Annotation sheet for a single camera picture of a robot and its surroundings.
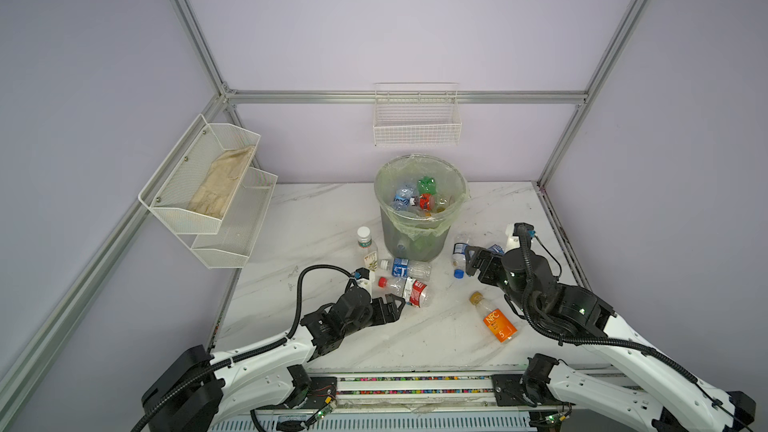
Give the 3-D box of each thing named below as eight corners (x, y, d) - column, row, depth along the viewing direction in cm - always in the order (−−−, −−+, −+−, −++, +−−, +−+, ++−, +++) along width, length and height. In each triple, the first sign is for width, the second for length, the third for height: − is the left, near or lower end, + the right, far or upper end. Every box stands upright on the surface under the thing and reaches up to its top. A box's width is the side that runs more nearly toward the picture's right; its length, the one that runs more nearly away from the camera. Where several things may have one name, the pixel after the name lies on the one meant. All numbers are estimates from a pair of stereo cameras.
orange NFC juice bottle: (502, 348, 82) (507, 343, 78) (462, 304, 90) (465, 297, 86) (515, 336, 84) (520, 331, 80) (475, 294, 92) (478, 287, 89)
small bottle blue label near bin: (379, 278, 95) (378, 269, 91) (382, 264, 99) (381, 255, 94) (429, 285, 94) (431, 277, 89) (430, 270, 97) (432, 262, 93)
